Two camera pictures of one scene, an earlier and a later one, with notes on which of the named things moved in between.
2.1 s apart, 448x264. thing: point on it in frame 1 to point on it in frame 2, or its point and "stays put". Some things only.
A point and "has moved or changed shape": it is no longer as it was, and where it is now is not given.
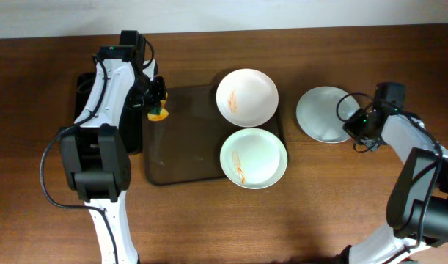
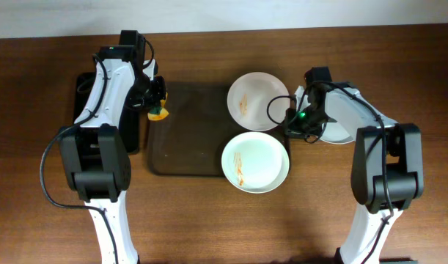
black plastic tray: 131,121 stays put
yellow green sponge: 158,114 stays put
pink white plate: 247,97 has moved or changed shape
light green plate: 254,158 stays put
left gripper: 156,92 stays put
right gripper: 361,130 to 295,129
